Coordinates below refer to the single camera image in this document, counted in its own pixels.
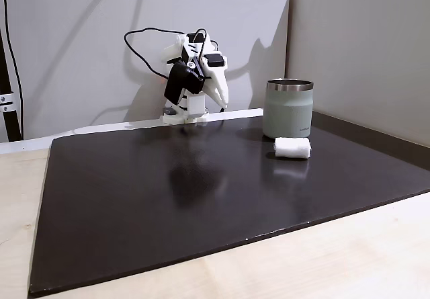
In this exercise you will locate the grey-green steel-rimmed cup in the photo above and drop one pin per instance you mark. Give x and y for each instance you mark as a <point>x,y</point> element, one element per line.
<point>288,111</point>

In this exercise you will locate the black camera box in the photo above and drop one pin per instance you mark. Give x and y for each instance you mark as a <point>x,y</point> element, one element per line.
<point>178,80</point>

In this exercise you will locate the white gauze roll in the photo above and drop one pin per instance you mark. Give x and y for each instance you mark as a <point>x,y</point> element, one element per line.
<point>291,148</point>

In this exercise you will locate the black table mat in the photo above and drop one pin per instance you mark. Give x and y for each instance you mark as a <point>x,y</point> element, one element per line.
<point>188,191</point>

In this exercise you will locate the white stand bracket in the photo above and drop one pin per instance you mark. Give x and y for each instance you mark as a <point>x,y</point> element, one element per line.
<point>6,102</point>

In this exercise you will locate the black stand pole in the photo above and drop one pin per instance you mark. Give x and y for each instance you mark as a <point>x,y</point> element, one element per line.
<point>8,121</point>

